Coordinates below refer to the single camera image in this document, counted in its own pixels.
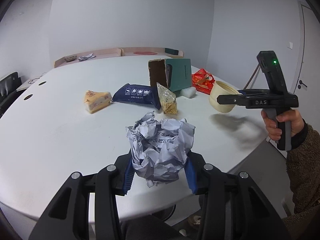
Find red snack wrapper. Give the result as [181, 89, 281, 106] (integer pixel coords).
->
[191, 68, 215, 95]

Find clear snack bag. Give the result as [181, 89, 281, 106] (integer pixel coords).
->
[157, 83, 178, 114]

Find beige packaged sandwich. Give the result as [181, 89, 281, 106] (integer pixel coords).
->
[84, 90, 112, 114]

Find brown fleece right forearm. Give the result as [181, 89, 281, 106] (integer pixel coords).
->
[283, 124, 319, 239]

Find white door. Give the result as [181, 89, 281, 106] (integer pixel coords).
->
[290, 0, 320, 95]

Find green cardboard box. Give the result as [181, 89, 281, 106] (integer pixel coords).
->
[148, 58, 192, 92]

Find white paper ball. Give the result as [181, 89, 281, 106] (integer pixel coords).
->
[126, 112, 195, 187]

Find pink low cabinet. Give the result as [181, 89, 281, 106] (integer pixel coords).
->
[54, 47, 184, 68]

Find white foam piece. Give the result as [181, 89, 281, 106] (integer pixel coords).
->
[180, 87, 196, 99]

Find person's right hand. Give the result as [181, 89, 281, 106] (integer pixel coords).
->
[261, 109, 304, 141]

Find silver foil wrapper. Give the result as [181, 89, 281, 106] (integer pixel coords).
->
[78, 53, 96, 62]

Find black office chairs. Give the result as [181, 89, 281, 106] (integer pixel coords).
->
[0, 72, 23, 117]

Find dark blue wipes pack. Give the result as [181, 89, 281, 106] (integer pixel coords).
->
[112, 83, 161, 110]

